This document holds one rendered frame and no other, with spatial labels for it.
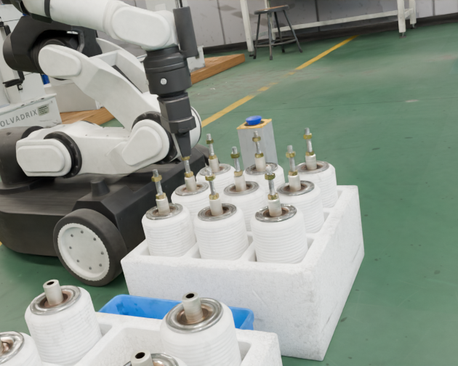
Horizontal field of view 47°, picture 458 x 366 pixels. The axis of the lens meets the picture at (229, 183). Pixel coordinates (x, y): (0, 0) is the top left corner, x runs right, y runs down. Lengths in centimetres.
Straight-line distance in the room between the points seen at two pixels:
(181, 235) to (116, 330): 26
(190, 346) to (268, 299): 31
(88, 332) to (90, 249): 56
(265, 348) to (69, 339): 28
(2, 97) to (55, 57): 188
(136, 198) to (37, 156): 37
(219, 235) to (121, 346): 26
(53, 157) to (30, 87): 179
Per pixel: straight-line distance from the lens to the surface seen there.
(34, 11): 115
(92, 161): 156
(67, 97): 379
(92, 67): 143
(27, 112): 324
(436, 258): 129
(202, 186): 115
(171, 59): 105
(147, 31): 104
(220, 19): 670
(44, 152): 161
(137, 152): 139
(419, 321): 108
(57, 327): 81
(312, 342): 98
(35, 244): 160
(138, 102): 140
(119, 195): 139
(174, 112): 106
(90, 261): 139
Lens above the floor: 63
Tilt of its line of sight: 19 degrees down
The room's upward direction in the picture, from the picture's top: 11 degrees counter-clockwise
